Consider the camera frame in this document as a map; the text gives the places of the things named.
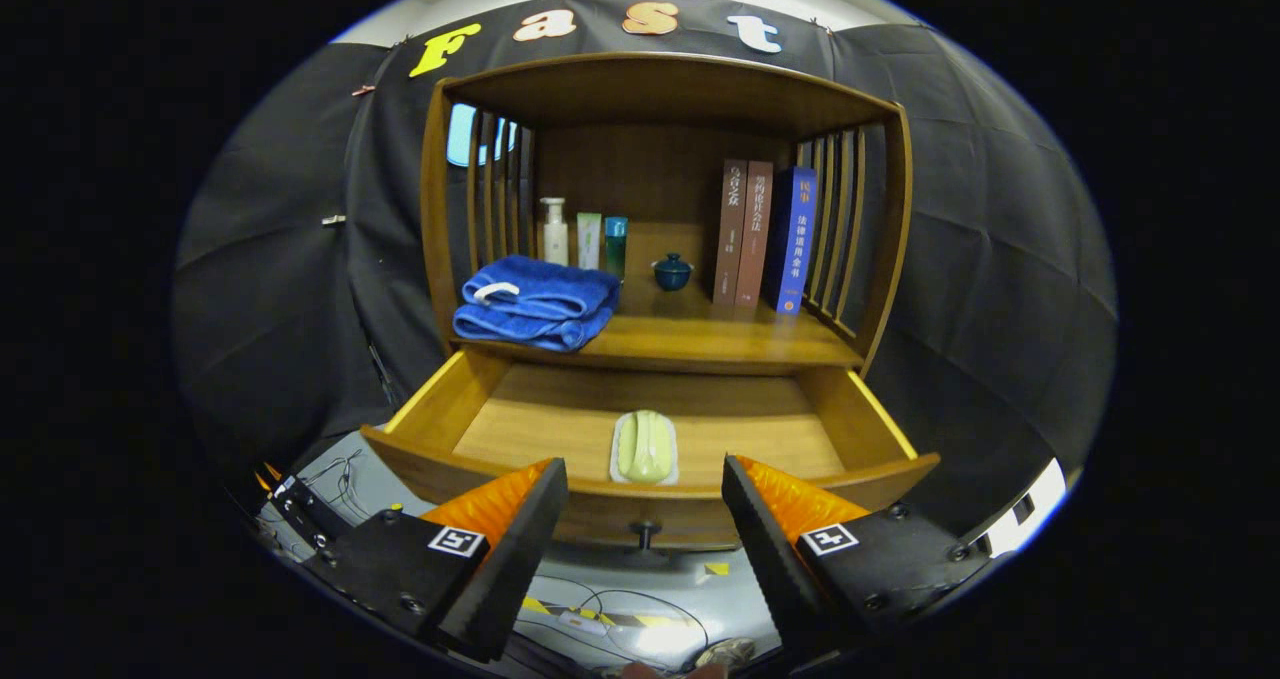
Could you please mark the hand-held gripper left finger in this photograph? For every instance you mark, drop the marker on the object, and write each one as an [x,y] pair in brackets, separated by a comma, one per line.
[520,559]

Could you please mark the reddish brown book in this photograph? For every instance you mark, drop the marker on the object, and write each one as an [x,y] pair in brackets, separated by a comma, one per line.
[755,239]

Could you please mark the white power strip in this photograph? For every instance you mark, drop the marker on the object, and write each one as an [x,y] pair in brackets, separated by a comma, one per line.
[582,622]

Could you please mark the dark brown book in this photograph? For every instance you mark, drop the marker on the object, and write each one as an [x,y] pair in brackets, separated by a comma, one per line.
[730,239]

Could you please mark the green brush with white pad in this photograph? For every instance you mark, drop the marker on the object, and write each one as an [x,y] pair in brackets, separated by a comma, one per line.
[645,449]

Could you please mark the wooden cabinet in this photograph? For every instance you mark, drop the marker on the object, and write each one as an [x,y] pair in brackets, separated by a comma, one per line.
[650,169]

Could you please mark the folded blue towel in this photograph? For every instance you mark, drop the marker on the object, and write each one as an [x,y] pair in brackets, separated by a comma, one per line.
[540,304]

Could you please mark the white green tube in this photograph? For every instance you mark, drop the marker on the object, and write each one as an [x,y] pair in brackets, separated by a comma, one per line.
[589,244]

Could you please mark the wooden drawer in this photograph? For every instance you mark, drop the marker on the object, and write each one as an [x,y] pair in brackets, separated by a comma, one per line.
[560,419]

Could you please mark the white pump bottle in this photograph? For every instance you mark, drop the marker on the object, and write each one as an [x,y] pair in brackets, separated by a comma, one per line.
[554,244]

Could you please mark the yellow black floor tape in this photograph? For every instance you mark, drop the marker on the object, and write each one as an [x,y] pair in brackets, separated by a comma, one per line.
[640,620]

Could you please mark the dark blue lidded teacup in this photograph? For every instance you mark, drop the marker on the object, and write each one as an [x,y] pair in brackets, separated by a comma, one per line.
[672,275]

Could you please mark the blue book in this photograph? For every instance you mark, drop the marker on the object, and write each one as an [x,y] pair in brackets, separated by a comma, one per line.
[795,249]

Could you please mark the black floor device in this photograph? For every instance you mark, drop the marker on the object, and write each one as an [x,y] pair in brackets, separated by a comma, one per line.
[295,504]

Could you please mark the teal bottle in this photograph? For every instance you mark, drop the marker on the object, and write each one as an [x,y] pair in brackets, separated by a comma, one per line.
[616,249]

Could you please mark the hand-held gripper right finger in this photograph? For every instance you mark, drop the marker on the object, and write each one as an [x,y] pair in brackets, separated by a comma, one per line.
[775,559]

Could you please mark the wooden countertop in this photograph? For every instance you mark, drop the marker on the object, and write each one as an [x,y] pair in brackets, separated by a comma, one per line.
[700,329]

